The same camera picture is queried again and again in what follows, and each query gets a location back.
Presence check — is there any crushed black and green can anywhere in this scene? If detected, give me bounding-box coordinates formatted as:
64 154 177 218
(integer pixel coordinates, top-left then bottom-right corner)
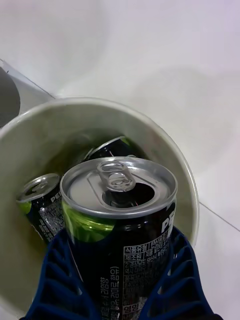
83 135 148 162

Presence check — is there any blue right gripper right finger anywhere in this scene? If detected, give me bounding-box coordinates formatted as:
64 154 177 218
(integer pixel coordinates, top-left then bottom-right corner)
139 225 219 320

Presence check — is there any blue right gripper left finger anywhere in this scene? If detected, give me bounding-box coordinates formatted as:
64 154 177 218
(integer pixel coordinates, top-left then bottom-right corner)
24 226 101 320

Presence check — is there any black and green drink can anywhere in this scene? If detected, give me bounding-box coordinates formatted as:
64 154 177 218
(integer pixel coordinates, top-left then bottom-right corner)
15 173 65 245
59 156 179 320

